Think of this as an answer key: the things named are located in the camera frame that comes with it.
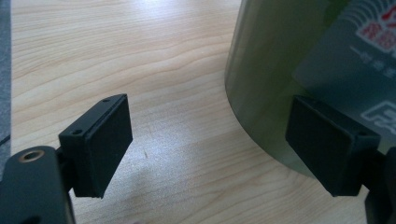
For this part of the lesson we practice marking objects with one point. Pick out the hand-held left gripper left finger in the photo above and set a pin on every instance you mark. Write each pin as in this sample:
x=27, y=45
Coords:
x=96, y=146

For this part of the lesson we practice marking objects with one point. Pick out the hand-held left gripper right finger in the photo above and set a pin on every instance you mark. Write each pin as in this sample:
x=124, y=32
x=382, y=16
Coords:
x=323, y=146

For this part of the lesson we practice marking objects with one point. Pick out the green plastic trash bin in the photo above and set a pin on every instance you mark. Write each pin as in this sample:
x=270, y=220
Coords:
x=264, y=77

